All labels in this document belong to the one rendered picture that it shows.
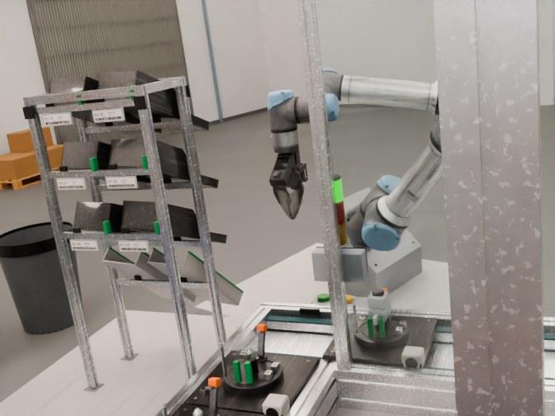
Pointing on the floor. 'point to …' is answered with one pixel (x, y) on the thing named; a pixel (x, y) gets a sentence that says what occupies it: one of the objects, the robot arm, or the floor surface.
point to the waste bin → (38, 277)
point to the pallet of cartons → (26, 159)
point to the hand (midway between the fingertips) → (291, 215)
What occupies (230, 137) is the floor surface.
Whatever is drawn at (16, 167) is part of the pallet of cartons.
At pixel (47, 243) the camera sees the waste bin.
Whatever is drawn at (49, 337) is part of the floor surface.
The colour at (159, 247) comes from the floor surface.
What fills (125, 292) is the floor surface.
